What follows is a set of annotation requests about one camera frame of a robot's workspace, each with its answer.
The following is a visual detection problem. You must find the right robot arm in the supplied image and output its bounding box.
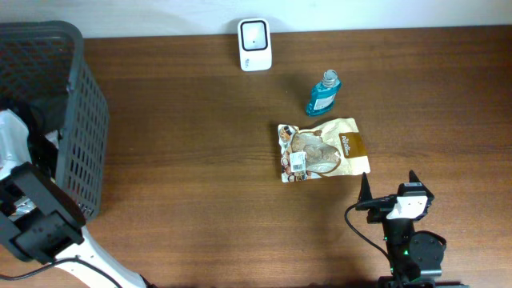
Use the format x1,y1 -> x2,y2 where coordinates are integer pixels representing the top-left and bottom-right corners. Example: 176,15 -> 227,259
353,171 -> 464,288

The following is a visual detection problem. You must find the white barcode scanner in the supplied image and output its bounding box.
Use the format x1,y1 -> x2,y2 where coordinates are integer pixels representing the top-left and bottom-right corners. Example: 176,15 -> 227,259
237,18 -> 272,72

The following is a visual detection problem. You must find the black cable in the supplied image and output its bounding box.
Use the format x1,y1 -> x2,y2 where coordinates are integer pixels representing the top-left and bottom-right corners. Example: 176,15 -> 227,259
0,258 -> 123,288
344,195 -> 397,273

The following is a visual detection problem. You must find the grey plastic mesh basket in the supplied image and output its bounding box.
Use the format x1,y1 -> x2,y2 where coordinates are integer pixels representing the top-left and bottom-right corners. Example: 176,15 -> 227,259
1,21 -> 110,221

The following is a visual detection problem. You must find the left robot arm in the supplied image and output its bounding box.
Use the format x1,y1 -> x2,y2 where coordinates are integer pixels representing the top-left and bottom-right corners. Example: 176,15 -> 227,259
1,99 -> 152,287

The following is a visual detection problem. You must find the right black cable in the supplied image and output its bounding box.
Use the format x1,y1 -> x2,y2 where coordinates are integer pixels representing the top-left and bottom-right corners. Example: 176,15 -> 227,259
344,195 -> 397,273

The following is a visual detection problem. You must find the beige PanTree snack pouch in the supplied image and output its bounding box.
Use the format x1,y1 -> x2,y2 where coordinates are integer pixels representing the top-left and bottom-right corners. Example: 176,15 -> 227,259
278,118 -> 370,183

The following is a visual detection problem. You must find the left black cable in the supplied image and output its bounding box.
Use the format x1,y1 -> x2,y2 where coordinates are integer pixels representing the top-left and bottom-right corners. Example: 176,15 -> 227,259
0,258 -> 123,288

